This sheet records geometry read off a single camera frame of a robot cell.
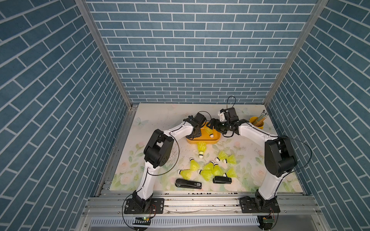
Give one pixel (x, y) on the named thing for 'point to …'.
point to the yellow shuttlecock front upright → (217, 171)
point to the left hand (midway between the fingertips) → (198, 135)
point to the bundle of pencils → (263, 116)
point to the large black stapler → (184, 183)
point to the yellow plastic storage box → (205, 136)
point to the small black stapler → (223, 180)
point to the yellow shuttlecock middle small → (210, 166)
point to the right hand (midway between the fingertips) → (212, 126)
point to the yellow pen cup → (253, 119)
